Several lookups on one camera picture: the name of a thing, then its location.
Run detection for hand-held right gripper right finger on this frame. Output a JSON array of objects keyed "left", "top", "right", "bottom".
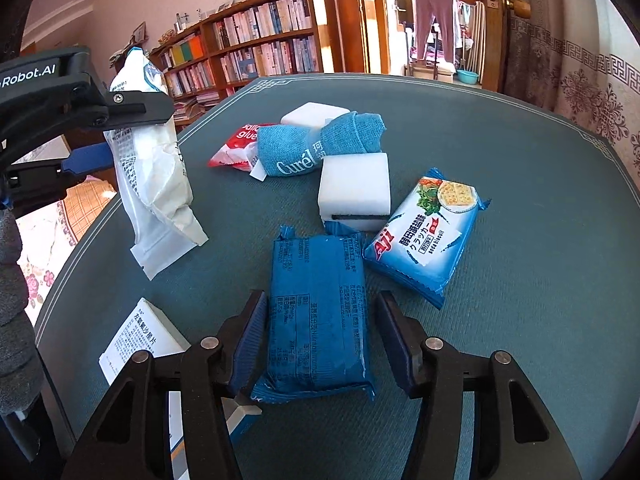
[{"left": 375, "top": 291, "right": 583, "bottom": 480}]

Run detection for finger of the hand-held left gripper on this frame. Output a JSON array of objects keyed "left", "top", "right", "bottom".
[
  {"left": 95, "top": 91, "right": 175, "bottom": 131},
  {"left": 0, "top": 142, "right": 118, "bottom": 211}
]

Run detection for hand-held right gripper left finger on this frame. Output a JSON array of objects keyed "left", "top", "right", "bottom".
[{"left": 60, "top": 290, "right": 271, "bottom": 480}]

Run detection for white snack packet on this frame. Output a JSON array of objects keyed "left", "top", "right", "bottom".
[{"left": 102, "top": 46, "right": 210, "bottom": 281}]

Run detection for dark blue biscuit packet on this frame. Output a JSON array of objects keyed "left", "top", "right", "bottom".
[{"left": 250, "top": 225, "right": 377, "bottom": 403}]

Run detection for light blue cracker packet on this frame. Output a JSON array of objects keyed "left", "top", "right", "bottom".
[{"left": 362, "top": 169, "right": 492, "bottom": 310}]

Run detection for white medicine box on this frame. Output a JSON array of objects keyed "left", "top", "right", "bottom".
[{"left": 98, "top": 297, "right": 192, "bottom": 386}]

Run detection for white sponge block with slot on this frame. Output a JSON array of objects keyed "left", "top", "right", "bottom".
[{"left": 318, "top": 152, "right": 392, "bottom": 233}]

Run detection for person's left forearm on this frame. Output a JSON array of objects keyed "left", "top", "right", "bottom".
[{"left": 0, "top": 207, "right": 43, "bottom": 416}]

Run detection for pile of loose books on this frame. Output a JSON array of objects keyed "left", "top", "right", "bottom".
[{"left": 172, "top": 94, "right": 221, "bottom": 122}]

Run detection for white and blue box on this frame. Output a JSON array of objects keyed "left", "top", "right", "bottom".
[{"left": 167, "top": 390, "right": 263, "bottom": 480}]

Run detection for bed with floral blanket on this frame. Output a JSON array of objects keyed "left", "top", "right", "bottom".
[{"left": 15, "top": 175, "right": 119, "bottom": 326}]

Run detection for wooden bookshelf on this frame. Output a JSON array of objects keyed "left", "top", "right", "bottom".
[{"left": 150, "top": 0, "right": 346, "bottom": 126}]

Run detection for red and white packet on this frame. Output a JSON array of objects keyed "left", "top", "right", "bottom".
[{"left": 207, "top": 122, "right": 281, "bottom": 171}]

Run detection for rows of shelved books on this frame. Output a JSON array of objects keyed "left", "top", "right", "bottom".
[{"left": 160, "top": 0, "right": 321, "bottom": 98}]

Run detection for rolled blue towel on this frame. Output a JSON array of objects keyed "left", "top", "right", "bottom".
[{"left": 250, "top": 111, "right": 388, "bottom": 181}]

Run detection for teal table cover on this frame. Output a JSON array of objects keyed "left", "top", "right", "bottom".
[{"left": 35, "top": 76, "right": 640, "bottom": 480}]

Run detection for wooden stool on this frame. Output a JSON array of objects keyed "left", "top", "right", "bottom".
[{"left": 407, "top": 61, "right": 456, "bottom": 81}]

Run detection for hanging pink pants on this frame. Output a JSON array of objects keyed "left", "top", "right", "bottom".
[{"left": 414, "top": 0, "right": 458, "bottom": 63}]

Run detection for patterned curtain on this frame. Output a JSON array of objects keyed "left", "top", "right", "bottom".
[{"left": 504, "top": 10, "right": 640, "bottom": 186}]

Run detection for wooden door with knobs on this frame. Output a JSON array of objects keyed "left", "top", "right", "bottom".
[{"left": 457, "top": 0, "right": 532, "bottom": 94}]

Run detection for wooden sliding door frame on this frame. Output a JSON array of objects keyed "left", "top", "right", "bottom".
[{"left": 335, "top": 0, "right": 416, "bottom": 77}]

